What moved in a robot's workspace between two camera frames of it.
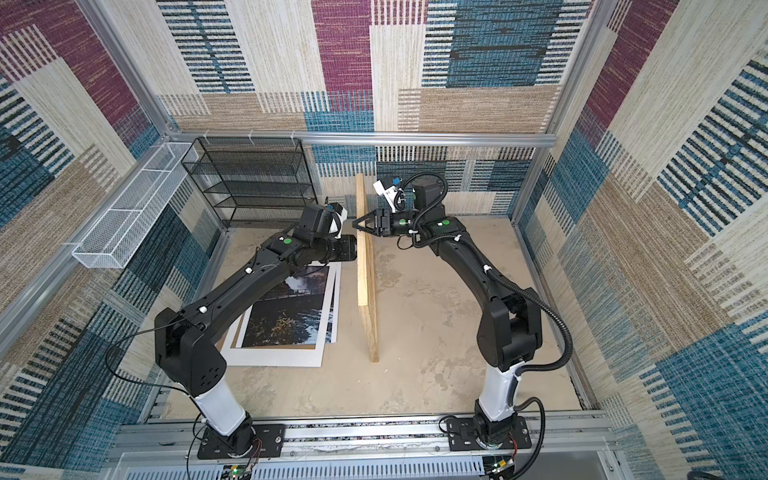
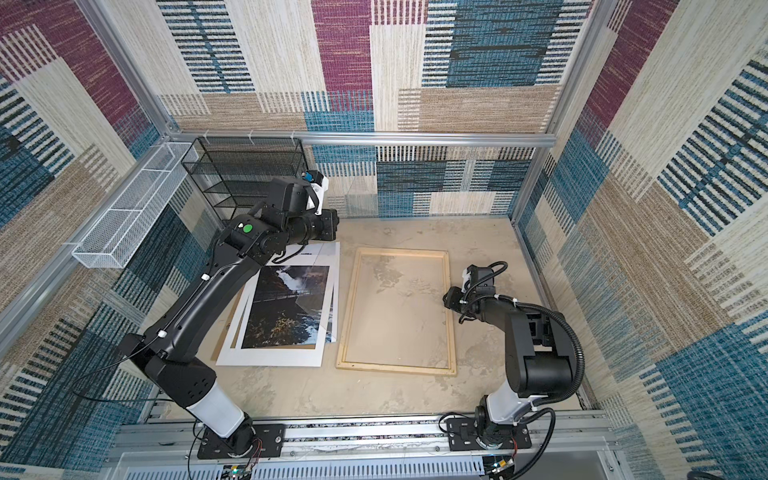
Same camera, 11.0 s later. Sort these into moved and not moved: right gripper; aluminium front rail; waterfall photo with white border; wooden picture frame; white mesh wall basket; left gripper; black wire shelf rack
Moved: wooden picture frame; left gripper; right gripper
Not moved: waterfall photo with white border; white mesh wall basket; black wire shelf rack; aluminium front rail
